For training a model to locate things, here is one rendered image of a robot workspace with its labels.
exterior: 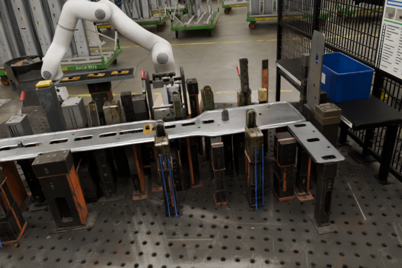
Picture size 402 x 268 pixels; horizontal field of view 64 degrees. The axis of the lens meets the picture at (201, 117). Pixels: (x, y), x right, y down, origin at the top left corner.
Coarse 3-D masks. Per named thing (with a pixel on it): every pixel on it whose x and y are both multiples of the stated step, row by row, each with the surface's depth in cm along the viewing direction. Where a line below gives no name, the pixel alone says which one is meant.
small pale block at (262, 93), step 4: (264, 88) 153; (260, 92) 151; (264, 92) 151; (260, 96) 152; (264, 96) 152; (260, 100) 152; (264, 100) 153; (264, 132) 161; (264, 136) 162; (264, 140) 163; (264, 144) 164; (264, 148) 165; (264, 152) 166
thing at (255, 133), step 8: (256, 128) 123; (248, 136) 121; (256, 136) 119; (248, 144) 124; (256, 144) 120; (248, 152) 124; (256, 152) 121; (248, 160) 125; (256, 160) 123; (248, 168) 130; (256, 168) 124; (248, 176) 132; (256, 176) 126; (248, 184) 133; (256, 184) 127; (248, 192) 134; (256, 192) 129; (248, 200) 136; (256, 200) 131; (248, 208) 133; (256, 208) 132
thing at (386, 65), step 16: (384, 0) 129; (400, 0) 121; (384, 16) 130; (400, 16) 122; (400, 32) 123; (384, 48) 133; (400, 48) 124; (384, 64) 134; (400, 64) 125; (400, 80) 126
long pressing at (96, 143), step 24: (144, 120) 146; (192, 120) 143; (216, 120) 141; (240, 120) 139; (264, 120) 138; (288, 120) 136; (0, 144) 138; (24, 144) 136; (48, 144) 134; (72, 144) 133; (96, 144) 131; (120, 144) 130
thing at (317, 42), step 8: (320, 32) 127; (312, 40) 135; (320, 40) 128; (312, 48) 136; (320, 48) 129; (312, 56) 137; (320, 56) 130; (312, 64) 138; (320, 64) 131; (312, 72) 139; (320, 72) 132; (312, 80) 140; (320, 80) 132; (312, 88) 141; (320, 88) 134; (312, 96) 142; (312, 104) 143
